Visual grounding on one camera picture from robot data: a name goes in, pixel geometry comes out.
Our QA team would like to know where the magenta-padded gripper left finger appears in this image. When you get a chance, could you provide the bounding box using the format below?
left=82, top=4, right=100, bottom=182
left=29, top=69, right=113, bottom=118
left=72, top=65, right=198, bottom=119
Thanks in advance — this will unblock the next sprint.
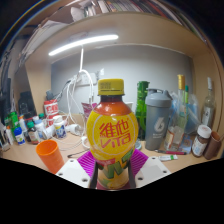
left=55, top=149, right=99, bottom=189

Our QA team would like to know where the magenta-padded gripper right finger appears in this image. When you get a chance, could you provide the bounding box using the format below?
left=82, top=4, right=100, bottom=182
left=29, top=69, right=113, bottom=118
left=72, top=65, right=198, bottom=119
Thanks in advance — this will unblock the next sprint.
left=125, top=148, right=172, bottom=189

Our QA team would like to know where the yellow drink bottle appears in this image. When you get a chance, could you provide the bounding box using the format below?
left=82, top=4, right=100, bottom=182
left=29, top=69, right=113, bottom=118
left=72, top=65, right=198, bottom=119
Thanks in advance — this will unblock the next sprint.
left=85, top=78, right=139, bottom=191

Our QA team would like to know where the white and green tube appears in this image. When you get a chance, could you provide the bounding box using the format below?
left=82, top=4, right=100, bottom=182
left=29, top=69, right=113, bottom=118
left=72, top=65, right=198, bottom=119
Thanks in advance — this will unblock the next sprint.
left=158, top=154, right=179, bottom=163

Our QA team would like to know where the orange plastic cup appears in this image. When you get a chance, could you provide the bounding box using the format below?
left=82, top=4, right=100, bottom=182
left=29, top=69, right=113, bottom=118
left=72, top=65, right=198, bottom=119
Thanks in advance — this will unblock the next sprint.
left=35, top=139, right=66, bottom=175

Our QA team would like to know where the clear bottle with yellow cap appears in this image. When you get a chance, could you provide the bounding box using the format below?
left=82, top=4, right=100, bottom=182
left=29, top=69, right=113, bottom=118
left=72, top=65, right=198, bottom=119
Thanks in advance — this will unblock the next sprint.
left=163, top=74, right=188, bottom=152

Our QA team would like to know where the grey shaker bottle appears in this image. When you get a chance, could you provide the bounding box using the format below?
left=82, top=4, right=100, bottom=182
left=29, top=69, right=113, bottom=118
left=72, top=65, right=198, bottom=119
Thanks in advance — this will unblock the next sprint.
left=144, top=88, right=173, bottom=152

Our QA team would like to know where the brown jar with white lid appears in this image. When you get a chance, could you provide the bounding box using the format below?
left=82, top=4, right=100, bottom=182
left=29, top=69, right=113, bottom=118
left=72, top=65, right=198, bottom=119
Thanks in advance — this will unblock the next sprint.
left=191, top=124, right=213, bottom=158

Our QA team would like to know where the white bottle with blue cap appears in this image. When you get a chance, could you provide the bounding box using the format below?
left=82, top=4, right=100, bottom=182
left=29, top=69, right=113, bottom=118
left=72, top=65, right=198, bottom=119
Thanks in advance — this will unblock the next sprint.
left=13, top=125, right=26, bottom=146

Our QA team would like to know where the magenta pouch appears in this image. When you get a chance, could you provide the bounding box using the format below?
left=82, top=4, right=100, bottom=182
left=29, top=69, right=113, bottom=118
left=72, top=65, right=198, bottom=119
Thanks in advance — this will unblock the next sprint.
left=80, top=101, right=98, bottom=119

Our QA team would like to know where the brown mug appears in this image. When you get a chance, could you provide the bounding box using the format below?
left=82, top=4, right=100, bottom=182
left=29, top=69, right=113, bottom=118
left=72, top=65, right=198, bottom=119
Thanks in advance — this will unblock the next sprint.
left=203, top=130, right=224, bottom=160

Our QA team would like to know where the tall green bottle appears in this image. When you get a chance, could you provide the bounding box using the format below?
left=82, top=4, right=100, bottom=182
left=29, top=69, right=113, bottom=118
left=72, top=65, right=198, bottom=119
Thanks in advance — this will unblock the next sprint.
left=134, top=80, right=150, bottom=141

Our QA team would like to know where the red and white canister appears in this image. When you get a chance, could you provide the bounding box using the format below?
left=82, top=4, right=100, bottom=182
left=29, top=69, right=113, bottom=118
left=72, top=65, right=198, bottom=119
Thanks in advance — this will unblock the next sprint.
left=43, top=98, right=60, bottom=126

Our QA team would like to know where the green plastic container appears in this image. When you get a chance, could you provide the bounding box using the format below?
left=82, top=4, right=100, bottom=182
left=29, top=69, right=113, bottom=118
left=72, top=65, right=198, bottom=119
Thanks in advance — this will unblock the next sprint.
left=8, top=111, right=20, bottom=129

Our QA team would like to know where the clear glass bottle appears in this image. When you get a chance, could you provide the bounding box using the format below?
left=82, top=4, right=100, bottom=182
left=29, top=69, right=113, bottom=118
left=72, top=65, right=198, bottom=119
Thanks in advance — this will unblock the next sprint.
left=201, top=77, right=217, bottom=129

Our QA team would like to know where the white power strip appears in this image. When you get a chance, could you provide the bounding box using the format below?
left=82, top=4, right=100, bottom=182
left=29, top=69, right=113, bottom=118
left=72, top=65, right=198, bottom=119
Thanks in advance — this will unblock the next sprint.
left=73, top=68, right=105, bottom=86

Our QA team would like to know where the white bar desk lamp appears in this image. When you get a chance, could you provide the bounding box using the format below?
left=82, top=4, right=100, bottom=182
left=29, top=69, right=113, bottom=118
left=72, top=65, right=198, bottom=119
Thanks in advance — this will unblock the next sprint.
left=48, top=34, right=120, bottom=73

